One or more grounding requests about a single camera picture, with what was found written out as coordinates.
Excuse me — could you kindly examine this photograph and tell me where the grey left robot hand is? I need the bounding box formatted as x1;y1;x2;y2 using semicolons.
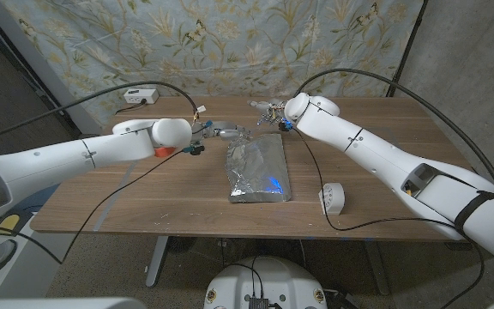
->
190;119;252;146

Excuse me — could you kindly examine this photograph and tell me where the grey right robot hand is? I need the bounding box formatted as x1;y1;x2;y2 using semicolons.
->
246;100;293;132

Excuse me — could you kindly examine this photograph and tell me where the crinkled aluminium foil sheet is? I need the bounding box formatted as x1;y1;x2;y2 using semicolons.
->
225;131;293;204

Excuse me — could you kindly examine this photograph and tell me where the red ribbon roll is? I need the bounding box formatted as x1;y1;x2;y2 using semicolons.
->
154;146;178;159

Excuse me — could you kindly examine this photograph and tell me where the white kitchen timer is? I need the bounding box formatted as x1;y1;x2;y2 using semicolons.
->
317;182;346;216

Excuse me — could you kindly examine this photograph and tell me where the blue floral backdrop cloth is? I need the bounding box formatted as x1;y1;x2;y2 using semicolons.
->
0;0;426;130

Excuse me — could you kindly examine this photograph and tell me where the white power outlet box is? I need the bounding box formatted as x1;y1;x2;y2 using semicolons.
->
123;88;160;106

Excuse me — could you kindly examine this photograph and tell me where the grey metal table leg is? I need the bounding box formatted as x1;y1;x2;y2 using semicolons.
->
145;235;171;288
362;239;392;296

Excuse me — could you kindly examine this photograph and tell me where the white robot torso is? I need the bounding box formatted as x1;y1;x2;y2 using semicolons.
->
203;256;328;309

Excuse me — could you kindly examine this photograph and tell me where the black backdrop stand pole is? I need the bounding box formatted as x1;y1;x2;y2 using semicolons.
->
384;0;428;98

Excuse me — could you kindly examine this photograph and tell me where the blue storage bin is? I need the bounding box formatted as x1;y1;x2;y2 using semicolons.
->
27;184;62;211

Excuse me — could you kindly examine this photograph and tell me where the yellow and black floor mat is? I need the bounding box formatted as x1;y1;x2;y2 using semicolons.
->
0;213;21;235

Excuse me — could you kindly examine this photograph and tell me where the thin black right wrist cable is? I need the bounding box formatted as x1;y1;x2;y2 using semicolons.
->
292;128;486;309

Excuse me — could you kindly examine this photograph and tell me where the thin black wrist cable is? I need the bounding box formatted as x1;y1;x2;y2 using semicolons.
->
0;148;192;265
292;128;486;309

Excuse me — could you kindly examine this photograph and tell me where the black power outlet cable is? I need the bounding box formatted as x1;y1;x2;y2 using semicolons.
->
115;99;148;115

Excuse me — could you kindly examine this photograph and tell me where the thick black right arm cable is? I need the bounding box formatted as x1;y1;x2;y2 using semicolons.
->
292;67;494;298

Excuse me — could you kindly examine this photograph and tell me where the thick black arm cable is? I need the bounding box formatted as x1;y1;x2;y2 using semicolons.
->
292;67;494;298
0;81;200;147

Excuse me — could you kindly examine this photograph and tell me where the thin black left wrist cable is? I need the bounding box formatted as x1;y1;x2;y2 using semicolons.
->
0;148;192;265

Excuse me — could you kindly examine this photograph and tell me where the black torso cable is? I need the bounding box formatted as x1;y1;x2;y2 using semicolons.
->
220;239;265;298

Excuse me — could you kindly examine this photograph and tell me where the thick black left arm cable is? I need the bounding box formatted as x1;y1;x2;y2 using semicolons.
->
0;81;200;147

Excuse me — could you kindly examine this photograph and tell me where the grey wall post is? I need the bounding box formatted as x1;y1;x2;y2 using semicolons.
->
0;0;102;135

